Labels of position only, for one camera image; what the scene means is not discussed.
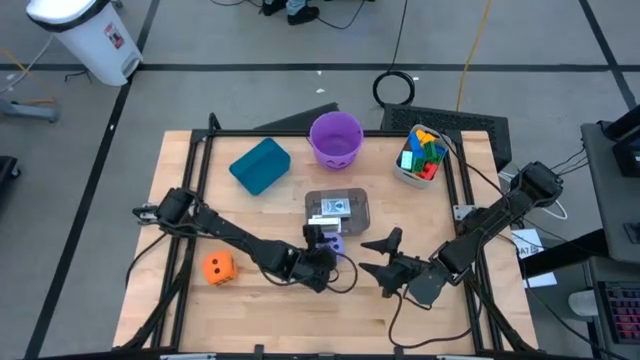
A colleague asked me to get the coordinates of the grey desk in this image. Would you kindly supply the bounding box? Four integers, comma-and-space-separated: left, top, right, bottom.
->
579, 121, 640, 265

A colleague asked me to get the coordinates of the purple plastic bucket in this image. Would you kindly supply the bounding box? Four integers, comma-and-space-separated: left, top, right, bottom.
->
308, 111, 365, 172

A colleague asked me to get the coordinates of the white paper sheet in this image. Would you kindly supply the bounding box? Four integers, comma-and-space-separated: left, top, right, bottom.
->
523, 271, 558, 290

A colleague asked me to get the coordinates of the teal plastic bin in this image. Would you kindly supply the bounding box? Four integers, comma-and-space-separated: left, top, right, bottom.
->
228, 137, 292, 197

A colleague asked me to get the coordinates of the black keyboard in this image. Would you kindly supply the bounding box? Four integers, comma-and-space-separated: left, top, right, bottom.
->
597, 279, 640, 346

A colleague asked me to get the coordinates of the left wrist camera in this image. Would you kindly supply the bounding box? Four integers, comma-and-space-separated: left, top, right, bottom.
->
302, 224, 327, 251

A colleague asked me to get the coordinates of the grey translucent tray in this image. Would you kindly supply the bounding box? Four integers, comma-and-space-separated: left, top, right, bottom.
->
303, 187, 372, 237

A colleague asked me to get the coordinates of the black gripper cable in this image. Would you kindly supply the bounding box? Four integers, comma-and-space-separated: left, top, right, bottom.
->
387, 292, 474, 350

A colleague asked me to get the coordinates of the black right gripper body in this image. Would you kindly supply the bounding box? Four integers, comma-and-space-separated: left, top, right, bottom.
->
380, 252, 450, 307

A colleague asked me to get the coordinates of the white round object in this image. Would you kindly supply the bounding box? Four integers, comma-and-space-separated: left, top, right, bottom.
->
568, 289, 599, 317

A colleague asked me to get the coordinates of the black perforated panel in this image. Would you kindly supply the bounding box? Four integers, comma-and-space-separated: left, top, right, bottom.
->
379, 103, 512, 166

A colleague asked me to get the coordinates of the grey stand foot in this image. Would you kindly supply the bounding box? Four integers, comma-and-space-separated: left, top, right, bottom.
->
0, 99, 60, 124

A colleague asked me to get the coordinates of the green square brick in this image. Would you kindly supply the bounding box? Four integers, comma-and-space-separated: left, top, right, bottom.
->
423, 142, 444, 165

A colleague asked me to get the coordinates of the yellow cable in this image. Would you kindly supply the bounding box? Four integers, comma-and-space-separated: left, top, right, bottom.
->
455, 0, 494, 112

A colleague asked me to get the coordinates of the white plastic basket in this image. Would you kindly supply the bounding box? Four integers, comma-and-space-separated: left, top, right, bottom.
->
393, 123, 452, 190

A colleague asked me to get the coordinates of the white trash can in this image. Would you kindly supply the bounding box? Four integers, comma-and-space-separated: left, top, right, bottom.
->
24, 0, 144, 87

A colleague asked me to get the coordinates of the purple foam die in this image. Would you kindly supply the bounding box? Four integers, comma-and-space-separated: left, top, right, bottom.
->
319, 231, 347, 265

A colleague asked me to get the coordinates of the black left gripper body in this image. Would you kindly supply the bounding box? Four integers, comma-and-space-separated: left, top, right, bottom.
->
288, 247, 339, 295

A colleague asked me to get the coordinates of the white card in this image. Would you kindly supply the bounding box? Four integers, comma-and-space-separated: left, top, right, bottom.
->
319, 197, 353, 219

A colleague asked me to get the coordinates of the orange foam die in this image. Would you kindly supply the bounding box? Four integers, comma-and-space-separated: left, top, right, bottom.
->
202, 250, 238, 287

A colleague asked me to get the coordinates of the white paper label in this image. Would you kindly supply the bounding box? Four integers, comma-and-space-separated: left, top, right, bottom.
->
510, 228, 545, 260

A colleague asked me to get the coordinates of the black desk device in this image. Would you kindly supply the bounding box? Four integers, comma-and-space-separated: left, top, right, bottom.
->
598, 102, 640, 179

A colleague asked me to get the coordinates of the red brick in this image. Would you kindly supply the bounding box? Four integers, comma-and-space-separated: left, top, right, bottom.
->
418, 161, 440, 182

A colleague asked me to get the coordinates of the black flat panel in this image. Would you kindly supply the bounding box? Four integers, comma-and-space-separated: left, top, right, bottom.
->
254, 102, 340, 132

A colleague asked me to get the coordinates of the person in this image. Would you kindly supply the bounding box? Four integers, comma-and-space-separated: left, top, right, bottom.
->
259, 0, 321, 26

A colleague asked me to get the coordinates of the coiled black cable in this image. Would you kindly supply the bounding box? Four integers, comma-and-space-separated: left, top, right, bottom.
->
371, 0, 417, 108

